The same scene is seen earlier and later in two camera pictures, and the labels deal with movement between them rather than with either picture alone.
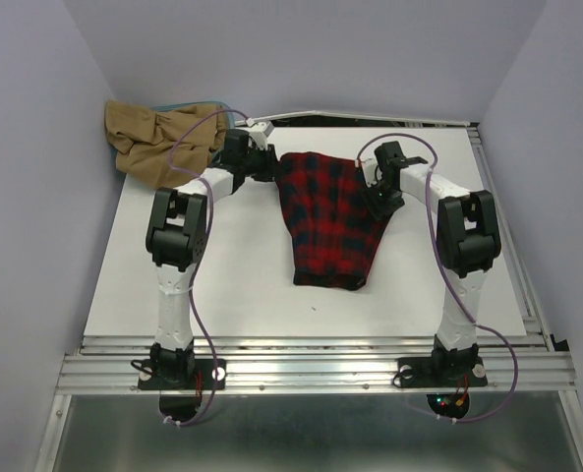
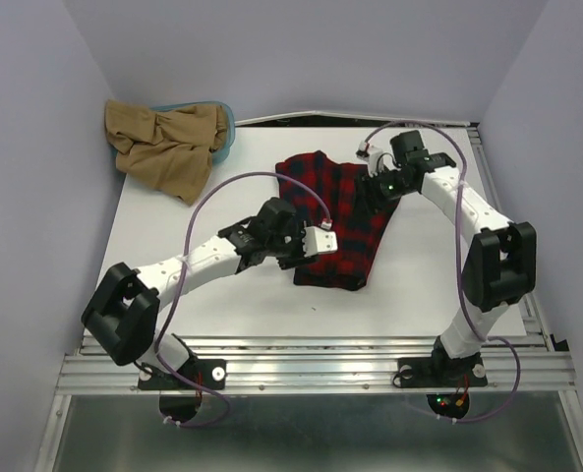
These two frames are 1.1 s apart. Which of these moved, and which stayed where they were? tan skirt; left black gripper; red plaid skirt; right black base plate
Moved: left black gripper
Stayed: right black base plate; red plaid skirt; tan skirt
